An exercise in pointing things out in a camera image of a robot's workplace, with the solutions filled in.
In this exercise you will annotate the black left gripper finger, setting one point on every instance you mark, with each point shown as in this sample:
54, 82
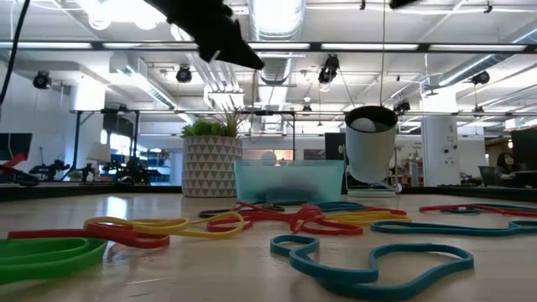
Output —
214, 29

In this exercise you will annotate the black monitor with red graphic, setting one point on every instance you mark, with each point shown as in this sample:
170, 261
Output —
17, 147

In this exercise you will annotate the dark purple rubber band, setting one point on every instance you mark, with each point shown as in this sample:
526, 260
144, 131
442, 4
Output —
210, 213

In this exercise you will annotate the red rubber band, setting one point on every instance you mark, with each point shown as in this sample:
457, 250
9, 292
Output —
306, 216
335, 230
126, 239
390, 211
482, 208

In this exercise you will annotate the black aluminium table frame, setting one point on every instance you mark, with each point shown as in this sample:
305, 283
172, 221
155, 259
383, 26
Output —
84, 191

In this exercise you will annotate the black wall screen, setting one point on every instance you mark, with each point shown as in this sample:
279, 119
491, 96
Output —
335, 147

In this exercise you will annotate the green rubber band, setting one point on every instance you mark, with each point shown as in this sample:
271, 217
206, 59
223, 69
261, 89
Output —
50, 268

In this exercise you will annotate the white spotlight lamp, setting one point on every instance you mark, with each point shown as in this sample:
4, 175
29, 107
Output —
369, 155

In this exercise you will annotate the black ceiling spotlight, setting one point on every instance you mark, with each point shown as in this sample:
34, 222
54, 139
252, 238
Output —
481, 78
42, 79
328, 71
184, 74

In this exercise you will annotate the black background gantry frame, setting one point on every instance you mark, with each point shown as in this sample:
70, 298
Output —
76, 142

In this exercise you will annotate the succulent in triangle-patterned pot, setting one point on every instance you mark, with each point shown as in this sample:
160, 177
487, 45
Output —
210, 168

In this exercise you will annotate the teal translucent plastic bin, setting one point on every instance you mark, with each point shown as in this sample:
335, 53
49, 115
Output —
289, 180

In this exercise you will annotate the yellow rubber band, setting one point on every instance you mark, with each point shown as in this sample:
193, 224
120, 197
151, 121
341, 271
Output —
377, 218
168, 226

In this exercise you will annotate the black beam with light strips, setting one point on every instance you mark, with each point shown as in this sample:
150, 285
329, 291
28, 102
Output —
314, 46

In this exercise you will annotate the silver ventilation duct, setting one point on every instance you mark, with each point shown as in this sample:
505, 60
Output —
277, 17

